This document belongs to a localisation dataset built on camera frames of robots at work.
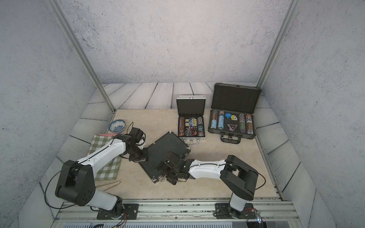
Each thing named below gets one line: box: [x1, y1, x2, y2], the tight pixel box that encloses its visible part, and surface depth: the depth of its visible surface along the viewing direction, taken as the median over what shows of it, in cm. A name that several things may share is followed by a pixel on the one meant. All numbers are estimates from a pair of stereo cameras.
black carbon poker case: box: [138, 131, 191, 184], surface depth 93 cm
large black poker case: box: [207, 82, 262, 145], surface depth 107 cm
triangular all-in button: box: [227, 123, 238, 132], surface depth 106 cm
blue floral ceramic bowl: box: [108, 119, 126, 133], surface depth 110 cm
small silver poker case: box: [176, 95, 207, 145], surface depth 107 cm
